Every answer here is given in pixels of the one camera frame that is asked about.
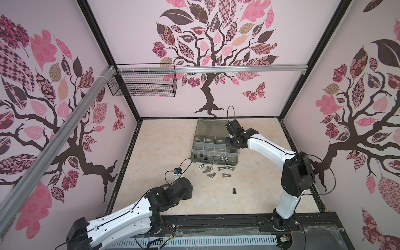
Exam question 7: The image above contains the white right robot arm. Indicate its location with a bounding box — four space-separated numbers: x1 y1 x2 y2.
225 120 315 220

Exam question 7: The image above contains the aluminium rail back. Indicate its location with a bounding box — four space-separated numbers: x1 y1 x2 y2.
117 65 308 74

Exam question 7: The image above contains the black wire mesh basket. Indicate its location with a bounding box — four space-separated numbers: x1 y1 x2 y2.
107 62 178 97

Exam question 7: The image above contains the white slotted cable duct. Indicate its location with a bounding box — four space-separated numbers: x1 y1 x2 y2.
108 235 277 250

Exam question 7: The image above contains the aluminium rail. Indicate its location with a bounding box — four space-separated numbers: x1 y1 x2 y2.
117 65 308 74
1 65 115 233

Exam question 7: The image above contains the green transparent organizer box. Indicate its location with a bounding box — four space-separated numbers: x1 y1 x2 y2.
191 119 239 167

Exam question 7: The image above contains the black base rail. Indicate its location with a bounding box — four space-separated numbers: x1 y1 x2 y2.
161 212 343 232

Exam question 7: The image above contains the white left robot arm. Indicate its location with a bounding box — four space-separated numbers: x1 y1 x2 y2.
66 177 193 250

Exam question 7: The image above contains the aluminium rail left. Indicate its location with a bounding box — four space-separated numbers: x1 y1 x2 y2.
1 65 115 233

